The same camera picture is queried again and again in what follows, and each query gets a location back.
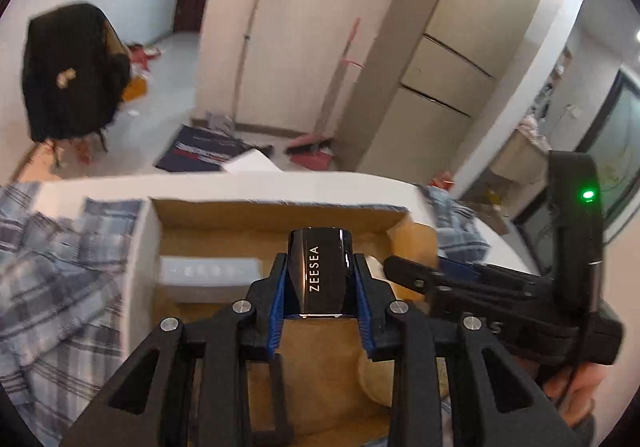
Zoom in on glossy black case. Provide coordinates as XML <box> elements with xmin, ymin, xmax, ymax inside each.
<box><xmin>287</xmin><ymin>227</ymin><xmax>353</xmax><ymax>319</ymax></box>

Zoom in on orange floor carton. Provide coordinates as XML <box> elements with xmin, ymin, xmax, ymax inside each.
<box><xmin>122</xmin><ymin>77</ymin><xmax>150</xmax><ymax>102</ymax></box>

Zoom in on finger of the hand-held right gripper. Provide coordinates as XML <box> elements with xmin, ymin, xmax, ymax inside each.
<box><xmin>439</xmin><ymin>259</ymin><xmax>552</xmax><ymax>304</ymax></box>
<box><xmin>384</xmin><ymin>255</ymin><xmax>571</xmax><ymax>359</ymax></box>

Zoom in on white square box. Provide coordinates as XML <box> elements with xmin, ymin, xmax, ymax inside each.
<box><xmin>159</xmin><ymin>256</ymin><xmax>263</xmax><ymax>303</ymax></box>

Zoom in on red bag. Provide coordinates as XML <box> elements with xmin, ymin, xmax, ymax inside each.
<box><xmin>127</xmin><ymin>43</ymin><xmax>163</xmax><ymax>65</ymax></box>

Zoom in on chair with black jacket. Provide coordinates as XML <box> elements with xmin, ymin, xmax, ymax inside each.
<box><xmin>21</xmin><ymin>3</ymin><xmax>133</xmax><ymax>168</ymax></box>

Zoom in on dark blue floor mat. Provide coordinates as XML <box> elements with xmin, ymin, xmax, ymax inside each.
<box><xmin>155</xmin><ymin>124</ymin><xmax>251</xmax><ymax>172</ymax></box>

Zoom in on red dustpan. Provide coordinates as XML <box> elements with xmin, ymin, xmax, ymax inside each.
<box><xmin>287</xmin><ymin>147</ymin><xmax>333</xmax><ymax>170</ymax></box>

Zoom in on person's right hand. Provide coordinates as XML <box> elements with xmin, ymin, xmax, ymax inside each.
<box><xmin>542</xmin><ymin>362</ymin><xmax>608</xmax><ymax>428</ymax></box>

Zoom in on red handled broom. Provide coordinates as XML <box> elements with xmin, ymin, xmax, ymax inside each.
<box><xmin>285</xmin><ymin>17</ymin><xmax>363</xmax><ymax>158</ymax></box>

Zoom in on cardboard box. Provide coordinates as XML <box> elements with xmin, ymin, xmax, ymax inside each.
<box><xmin>122</xmin><ymin>197</ymin><xmax>441</xmax><ymax>447</ymax></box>

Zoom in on beige vanity cabinet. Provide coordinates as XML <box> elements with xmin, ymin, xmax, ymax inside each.
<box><xmin>490</xmin><ymin>132</ymin><xmax>551</xmax><ymax>188</ymax></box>

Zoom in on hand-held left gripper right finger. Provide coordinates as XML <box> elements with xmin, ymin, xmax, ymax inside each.
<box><xmin>350</xmin><ymin>252</ymin><xmax>583</xmax><ymax>447</ymax></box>

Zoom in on grey handled mop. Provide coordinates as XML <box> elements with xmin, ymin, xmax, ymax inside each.
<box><xmin>232</xmin><ymin>0</ymin><xmax>281</xmax><ymax>128</ymax></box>

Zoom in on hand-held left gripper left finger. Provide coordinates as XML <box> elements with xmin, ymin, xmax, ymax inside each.
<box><xmin>60</xmin><ymin>252</ymin><xmax>296</xmax><ymax>447</ymax></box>

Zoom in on beige three-door fridge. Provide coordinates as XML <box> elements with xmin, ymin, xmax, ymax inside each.
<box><xmin>357</xmin><ymin>0</ymin><xmax>551</xmax><ymax>178</ymax></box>

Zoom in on blue plaid cloth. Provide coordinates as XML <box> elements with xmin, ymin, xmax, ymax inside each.
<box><xmin>0</xmin><ymin>181</ymin><xmax>493</xmax><ymax>447</ymax></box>

